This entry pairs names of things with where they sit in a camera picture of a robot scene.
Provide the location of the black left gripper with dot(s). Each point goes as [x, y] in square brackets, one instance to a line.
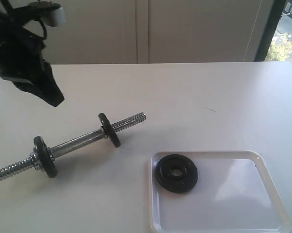
[22, 35]

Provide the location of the chrome threaded dumbbell bar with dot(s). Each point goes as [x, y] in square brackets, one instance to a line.
[72, 145]

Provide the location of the black weight plate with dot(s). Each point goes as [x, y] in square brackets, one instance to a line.
[176, 173]

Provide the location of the black weight plate left end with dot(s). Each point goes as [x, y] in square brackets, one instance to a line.
[44, 159]

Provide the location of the black weight plate end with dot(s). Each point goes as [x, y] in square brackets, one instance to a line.
[44, 159]
[108, 130]

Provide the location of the chrome collar nut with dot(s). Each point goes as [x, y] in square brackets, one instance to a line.
[35, 160]

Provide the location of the black weight plate right end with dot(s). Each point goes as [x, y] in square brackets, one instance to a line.
[108, 130]

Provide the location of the white plastic tray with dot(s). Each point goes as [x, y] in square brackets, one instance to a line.
[234, 193]

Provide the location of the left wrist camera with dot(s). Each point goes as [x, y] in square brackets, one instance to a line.
[52, 13]

